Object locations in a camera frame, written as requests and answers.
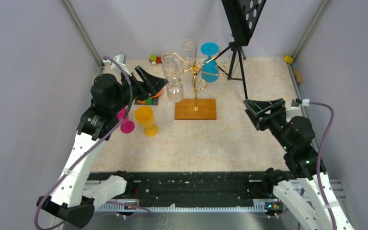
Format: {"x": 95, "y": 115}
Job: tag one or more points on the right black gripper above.
{"x": 256, "y": 111}

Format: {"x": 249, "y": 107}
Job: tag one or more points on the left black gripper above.
{"x": 150, "y": 86}

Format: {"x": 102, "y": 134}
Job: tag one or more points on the yellow wine glass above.
{"x": 145, "y": 117}

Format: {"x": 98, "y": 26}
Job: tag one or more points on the pink wine glass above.
{"x": 127, "y": 125}

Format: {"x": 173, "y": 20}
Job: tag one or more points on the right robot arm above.
{"x": 315, "y": 206}

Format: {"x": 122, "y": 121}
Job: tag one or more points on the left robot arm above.
{"x": 111, "y": 102}

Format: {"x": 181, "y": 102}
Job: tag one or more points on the clear wine glass front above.
{"x": 175, "y": 89}

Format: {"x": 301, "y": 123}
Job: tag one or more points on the clear wine glass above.
{"x": 175, "y": 89}
{"x": 169, "y": 65}
{"x": 188, "y": 47}

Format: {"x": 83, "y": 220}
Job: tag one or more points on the clear wine glass left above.
{"x": 169, "y": 65}

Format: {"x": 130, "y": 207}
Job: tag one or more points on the gold wine glass rack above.
{"x": 204, "y": 108}

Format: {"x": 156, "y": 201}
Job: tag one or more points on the clear wine glass back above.
{"x": 188, "y": 47}

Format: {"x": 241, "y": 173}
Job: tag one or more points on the blue wine glass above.
{"x": 210, "y": 68}

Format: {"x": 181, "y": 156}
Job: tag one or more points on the dark plate with blocks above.
{"x": 148, "y": 102}

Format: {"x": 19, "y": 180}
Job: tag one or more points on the small toy car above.
{"x": 155, "y": 60}

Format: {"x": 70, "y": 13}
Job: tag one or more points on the yellow corner clamp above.
{"x": 288, "y": 59}

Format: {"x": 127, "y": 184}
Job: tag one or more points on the black music stand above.
{"x": 243, "y": 16}

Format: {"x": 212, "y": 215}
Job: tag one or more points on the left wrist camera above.
{"x": 118, "y": 65}

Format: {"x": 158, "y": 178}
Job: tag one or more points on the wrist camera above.
{"x": 296, "y": 107}
{"x": 118, "y": 65}

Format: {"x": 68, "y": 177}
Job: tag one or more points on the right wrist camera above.
{"x": 296, "y": 107}

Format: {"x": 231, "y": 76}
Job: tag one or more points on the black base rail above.
{"x": 212, "y": 190}

